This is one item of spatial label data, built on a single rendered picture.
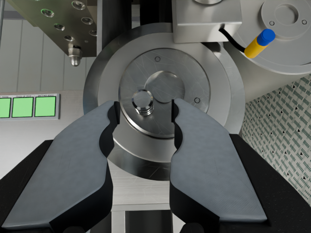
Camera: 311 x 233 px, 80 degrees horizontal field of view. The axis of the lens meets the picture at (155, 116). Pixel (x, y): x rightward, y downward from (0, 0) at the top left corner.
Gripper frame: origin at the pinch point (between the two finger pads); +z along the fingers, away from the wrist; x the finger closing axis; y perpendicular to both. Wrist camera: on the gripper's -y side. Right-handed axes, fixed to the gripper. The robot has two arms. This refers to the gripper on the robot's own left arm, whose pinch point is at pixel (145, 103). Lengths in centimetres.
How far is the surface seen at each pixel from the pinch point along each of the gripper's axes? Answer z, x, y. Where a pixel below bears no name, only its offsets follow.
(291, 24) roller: 9.0, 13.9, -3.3
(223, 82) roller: 4.5, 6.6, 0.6
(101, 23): 10.1, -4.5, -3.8
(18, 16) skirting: 192, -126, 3
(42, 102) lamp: 33.8, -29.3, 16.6
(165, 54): 5.1, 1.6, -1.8
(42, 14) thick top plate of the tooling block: 31.9, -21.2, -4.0
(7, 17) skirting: 190, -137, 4
